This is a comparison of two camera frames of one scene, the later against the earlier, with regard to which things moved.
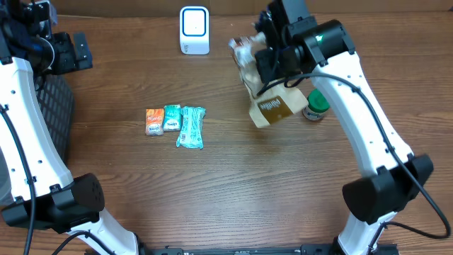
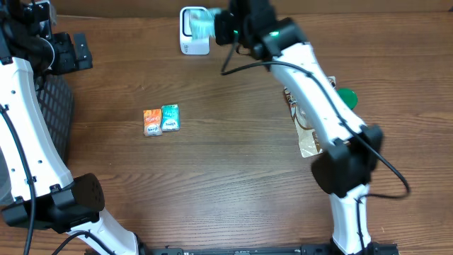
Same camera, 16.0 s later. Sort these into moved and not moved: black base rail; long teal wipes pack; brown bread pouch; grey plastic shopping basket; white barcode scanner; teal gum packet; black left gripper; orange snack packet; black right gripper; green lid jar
Moved: black right gripper; brown bread pouch; long teal wipes pack; green lid jar
Not moved: black left gripper; white barcode scanner; teal gum packet; grey plastic shopping basket; orange snack packet; black base rail
